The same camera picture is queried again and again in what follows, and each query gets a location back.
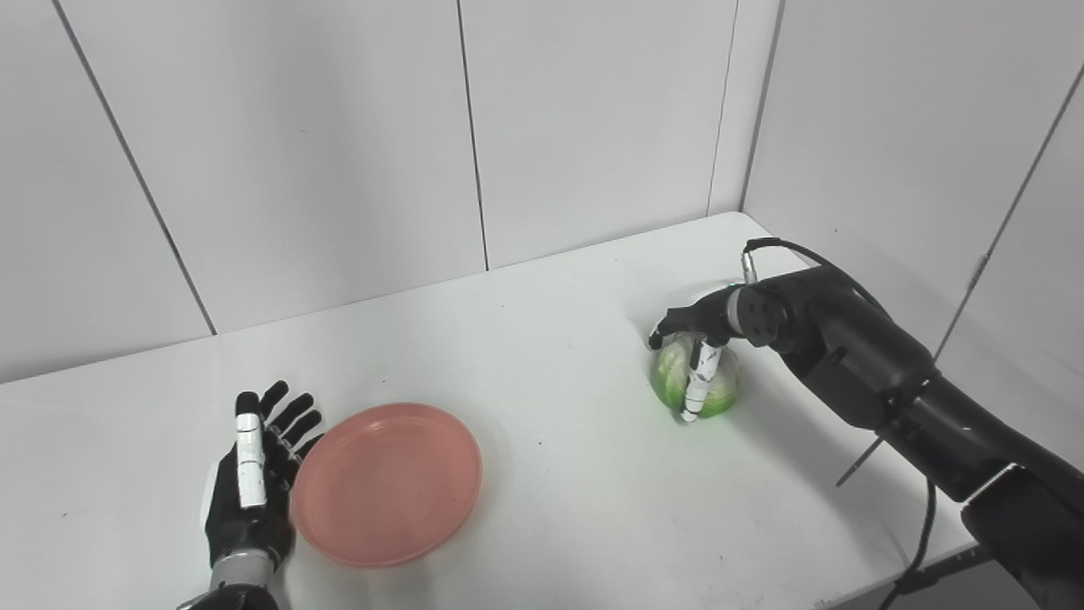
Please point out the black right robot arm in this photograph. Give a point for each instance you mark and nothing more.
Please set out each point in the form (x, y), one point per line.
(872, 356)

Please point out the pink round plate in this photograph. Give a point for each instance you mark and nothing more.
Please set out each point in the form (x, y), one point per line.
(387, 483)

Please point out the green white toy cabbage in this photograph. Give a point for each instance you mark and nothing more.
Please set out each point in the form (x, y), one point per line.
(671, 373)

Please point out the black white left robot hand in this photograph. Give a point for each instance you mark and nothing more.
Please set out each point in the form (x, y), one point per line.
(246, 517)

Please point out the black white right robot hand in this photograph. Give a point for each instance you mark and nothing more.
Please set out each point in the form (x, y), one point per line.
(707, 318)

